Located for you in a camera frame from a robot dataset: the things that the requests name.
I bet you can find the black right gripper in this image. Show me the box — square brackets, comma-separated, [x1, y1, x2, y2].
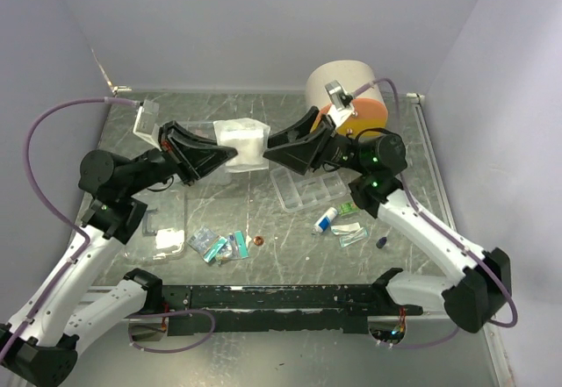
[261, 105, 371, 175]

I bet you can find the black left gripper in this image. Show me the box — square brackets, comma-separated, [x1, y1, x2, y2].
[122, 118, 238, 197]

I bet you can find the clear compartment tray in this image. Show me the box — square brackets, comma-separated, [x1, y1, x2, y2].
[270, 168, 348, 212]

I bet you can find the white gauze packet blue print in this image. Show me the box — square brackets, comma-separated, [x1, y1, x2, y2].
[213, 118, 270, 174]

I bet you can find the teal bandage packet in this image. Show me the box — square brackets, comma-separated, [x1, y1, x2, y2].
[204, 231, 249, 265]

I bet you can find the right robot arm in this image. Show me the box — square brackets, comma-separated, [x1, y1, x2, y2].
[263, 107, 518, 333]

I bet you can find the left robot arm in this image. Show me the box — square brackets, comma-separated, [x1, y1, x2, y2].
[1, 122, 237, 386]

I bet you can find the white blue ointment tube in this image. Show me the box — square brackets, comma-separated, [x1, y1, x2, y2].
[313, 207, 338, 233]

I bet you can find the green sachet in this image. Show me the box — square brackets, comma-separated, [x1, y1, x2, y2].
[337, 202, 359, 216]

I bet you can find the round drawer cabinet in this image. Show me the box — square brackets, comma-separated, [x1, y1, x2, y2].
[305, 60, 388, 136]

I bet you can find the white gauze pad on lid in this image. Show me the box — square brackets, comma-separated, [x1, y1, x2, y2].
[155, 228, 184, 250]

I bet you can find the clear plastic box lid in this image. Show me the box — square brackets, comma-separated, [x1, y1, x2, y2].
[123, 185, 185, 266]

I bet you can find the copper coin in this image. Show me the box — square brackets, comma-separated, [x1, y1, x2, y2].
[253, 236, 264, 246]

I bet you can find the clear teal wrapped packet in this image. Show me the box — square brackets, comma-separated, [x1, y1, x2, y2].
[339, 227, 369, 248]

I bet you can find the small dark blue cap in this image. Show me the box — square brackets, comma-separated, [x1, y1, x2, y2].
[376, 237, 387, 248]

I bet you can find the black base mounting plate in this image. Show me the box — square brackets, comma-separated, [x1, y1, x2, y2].
[133, 283, 423, 336]

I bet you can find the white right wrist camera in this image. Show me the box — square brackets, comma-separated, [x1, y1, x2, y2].
[325, 80, 355, 128]

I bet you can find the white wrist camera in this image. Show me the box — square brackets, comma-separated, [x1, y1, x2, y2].
[133, 99, 160, 148]
[325, 80, 355, 128]

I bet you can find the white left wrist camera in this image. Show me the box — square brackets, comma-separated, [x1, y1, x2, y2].
[133, 99, 160, 148]

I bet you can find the aluminium frame rail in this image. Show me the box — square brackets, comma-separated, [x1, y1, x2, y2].
[407, 92, 495, 318]

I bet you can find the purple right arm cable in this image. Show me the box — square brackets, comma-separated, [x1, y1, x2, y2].
[350, 77, 518, 328]

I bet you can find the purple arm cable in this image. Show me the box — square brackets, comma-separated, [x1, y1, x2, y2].
[350, 77, 518, 328]
[0, 96, 144, 362]

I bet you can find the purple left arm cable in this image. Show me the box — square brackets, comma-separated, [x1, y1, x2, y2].
[0, 96, 144, 362]

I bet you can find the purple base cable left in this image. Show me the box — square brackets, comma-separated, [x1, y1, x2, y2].
[127, 308, 217, 354]

